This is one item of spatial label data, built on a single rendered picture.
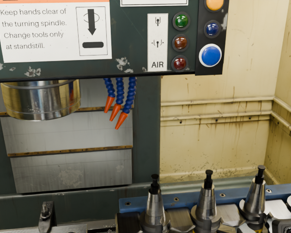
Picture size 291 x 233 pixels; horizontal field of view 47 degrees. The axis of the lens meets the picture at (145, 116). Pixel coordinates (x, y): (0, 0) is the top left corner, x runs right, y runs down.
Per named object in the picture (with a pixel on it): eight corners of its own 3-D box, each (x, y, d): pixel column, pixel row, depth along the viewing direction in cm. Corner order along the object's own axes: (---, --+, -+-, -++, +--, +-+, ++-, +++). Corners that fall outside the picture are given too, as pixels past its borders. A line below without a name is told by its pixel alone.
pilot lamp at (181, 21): (189, 28, 50) (189, 13, 49) (174, 29, 50) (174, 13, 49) (187, 28, 51) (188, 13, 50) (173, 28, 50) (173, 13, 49)
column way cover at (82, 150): (135, 186, 136) (133, 59, 115) (12, 196, 130) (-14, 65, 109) (134, 179, 140) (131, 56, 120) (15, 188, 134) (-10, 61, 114)
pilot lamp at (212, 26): (219, 36, 51) (220, 21, 50) (205, 37, 51) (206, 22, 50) (218, 36, 52) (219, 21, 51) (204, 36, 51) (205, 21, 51)
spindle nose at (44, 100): (75, 91, 83) (70, 42, 78) (88, 115, 70) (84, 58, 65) (5, 100, 78) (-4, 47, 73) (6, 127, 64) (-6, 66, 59)
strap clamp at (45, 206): (53, 256, 103) (47, 217, 97) (41, 258, 102) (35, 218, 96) (57, 226, 115) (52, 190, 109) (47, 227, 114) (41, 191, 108)
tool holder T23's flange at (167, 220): (163, 215, 75) (164, 205, 74) (173, 234, 69) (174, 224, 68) (136, 220, 73) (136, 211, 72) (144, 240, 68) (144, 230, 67)
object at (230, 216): (248, 226, 70) (248, 223, 70) (223, 229, 70) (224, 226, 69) (235, 205, 77) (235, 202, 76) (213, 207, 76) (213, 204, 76)
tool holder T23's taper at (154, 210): (161, 209, 73) (161, 182, 70) (168, 222, 69) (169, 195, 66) (141, 212, 72) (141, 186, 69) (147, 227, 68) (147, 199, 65)
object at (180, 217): (197, 231, 69) (197, 229, 69) (171, 234, 68) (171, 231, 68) (188, 209, 75) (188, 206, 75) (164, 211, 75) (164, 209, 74)
